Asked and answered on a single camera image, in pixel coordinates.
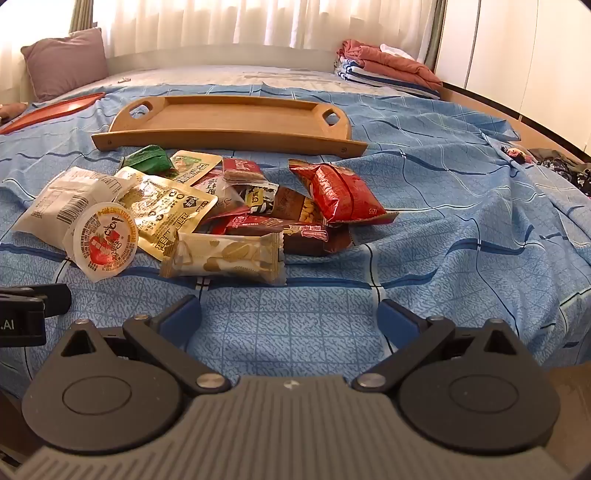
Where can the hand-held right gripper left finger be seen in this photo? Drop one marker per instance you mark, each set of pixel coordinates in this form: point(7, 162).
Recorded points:
point(178, 323)

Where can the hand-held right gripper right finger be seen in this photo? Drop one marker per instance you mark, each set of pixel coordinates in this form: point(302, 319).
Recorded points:
point(392, 323)

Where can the cream and gold snack packet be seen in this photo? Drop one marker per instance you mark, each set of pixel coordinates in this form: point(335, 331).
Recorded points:
point(221, 258)

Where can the red lidded jelly cup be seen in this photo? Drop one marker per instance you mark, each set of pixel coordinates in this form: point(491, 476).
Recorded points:
point(104, 240)

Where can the dark red bar packet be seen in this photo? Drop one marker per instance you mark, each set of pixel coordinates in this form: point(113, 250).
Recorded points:
point(304, 237)

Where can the large white snack packet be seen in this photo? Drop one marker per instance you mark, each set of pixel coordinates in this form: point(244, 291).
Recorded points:
point(60, 198)

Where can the pink snack packet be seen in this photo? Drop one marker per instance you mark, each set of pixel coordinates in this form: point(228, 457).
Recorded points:
point(217, 196)

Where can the large red snack packet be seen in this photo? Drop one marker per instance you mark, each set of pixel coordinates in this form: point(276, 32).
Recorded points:
point(341, 194)

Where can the black and white snack packet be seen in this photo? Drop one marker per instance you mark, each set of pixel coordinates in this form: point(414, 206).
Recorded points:
point(258, 198)

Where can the brown peanut snack packet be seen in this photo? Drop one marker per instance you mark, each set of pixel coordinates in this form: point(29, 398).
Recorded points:
point(295, 207)

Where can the orange-green black label packet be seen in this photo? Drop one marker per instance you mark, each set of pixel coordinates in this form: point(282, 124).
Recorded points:
point(194, 166)

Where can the green snack packet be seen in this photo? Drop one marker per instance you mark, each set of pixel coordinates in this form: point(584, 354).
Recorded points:
point(147, 159)

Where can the clear red ended snack packet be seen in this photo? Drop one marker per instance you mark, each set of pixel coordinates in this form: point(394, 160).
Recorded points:
point(240, 168)

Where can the blue checked bed sheet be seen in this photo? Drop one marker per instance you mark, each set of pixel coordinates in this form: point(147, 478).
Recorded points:
point(438, 258)

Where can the small colourful toy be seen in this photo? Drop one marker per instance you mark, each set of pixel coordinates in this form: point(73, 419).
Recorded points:
point(517, 154)

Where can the red plastic tray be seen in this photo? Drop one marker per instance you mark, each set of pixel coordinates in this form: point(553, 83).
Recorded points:
point(51, 110)

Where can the dark floral cloth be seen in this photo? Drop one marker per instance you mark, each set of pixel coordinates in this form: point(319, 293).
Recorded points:
point(565, 168)

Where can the folded blue striped blanket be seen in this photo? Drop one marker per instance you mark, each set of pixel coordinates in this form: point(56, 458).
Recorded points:
point(388, 83)

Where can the grey quilted mattress cover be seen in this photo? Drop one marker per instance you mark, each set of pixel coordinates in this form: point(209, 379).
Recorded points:
point(231, 76)

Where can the folded salmon blanket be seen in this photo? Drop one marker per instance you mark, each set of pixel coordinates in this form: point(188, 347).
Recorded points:
point(392, 62)

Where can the mauve pillow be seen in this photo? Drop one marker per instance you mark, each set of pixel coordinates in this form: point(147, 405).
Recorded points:
point(64, 64)

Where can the white folded cloth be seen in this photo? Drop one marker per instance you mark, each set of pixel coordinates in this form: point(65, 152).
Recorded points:
point(395, 50)

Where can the green curtain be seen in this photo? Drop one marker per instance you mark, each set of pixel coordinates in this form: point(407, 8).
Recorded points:
point(433, 32)
point(82, 14)

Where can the white wardrobe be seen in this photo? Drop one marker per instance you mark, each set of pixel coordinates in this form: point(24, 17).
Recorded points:
point(517, 55)

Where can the white sheer curtain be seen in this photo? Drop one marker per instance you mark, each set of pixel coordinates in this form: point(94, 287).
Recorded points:
point(254, 21)

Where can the wooden bed frame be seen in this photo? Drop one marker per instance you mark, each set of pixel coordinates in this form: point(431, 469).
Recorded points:
point(498, 108)

